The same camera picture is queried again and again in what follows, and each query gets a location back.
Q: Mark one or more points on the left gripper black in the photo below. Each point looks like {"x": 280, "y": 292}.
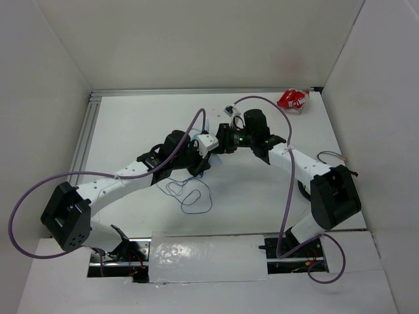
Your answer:
{"x": 201, "y": 163}

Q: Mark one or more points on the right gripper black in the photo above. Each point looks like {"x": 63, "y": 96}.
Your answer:
{"x": 224, "y": 135}

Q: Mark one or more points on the teal white cat-ear headphones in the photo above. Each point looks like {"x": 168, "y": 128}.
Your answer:
{"x": 214, "y": 159}

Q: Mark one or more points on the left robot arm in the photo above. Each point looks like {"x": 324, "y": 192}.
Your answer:
{"x": 68, "y": 213}

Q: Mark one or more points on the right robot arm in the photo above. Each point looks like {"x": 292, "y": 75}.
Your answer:
{"x": 332, "y": 192}

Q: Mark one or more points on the red crumpled wrapper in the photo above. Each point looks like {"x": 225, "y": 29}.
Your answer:
{"x": 294, "y": 100}

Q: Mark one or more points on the white taped front panel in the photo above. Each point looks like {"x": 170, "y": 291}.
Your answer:
{"x": 189, "y": 258}

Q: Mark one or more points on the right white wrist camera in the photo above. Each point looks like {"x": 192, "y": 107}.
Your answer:
{"x": 233, "y": 113}

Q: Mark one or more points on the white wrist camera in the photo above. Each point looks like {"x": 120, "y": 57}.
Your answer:
{"x": 233, "y": 113}
{"x": 206, "y": 143}

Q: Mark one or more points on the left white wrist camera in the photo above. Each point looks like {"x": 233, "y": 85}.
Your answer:
{"x": 206, "y": 143}

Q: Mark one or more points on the aluminium frame rail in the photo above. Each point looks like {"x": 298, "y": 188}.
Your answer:
{"x": 241, "y": 195}

